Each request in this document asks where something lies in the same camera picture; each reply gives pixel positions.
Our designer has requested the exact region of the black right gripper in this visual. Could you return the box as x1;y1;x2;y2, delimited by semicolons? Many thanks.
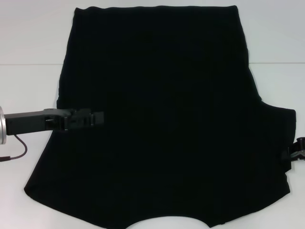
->
281;136;305;171

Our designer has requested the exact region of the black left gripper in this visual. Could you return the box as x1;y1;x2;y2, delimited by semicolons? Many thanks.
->
5;108;105;136

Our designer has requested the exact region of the black t-shirt with white print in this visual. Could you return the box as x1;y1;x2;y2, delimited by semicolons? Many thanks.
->
23;6;297;229

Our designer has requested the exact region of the left arm cable with plug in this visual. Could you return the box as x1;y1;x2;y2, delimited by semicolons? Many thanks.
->
0;135;28;163

